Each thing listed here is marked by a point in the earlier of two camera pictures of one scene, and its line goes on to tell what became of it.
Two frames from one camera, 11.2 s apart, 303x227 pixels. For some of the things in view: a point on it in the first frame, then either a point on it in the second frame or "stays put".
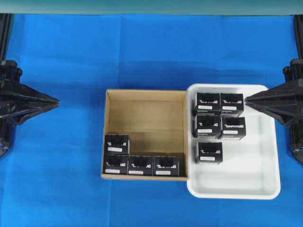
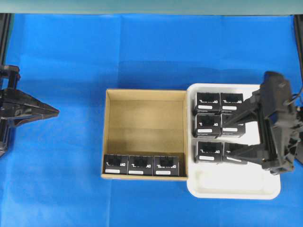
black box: x=117 y=144 -> x=228 y=156
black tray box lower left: x=209 y=152 stays put
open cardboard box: x=156 y=122 stays put
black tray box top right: x=231 y=104 stays put
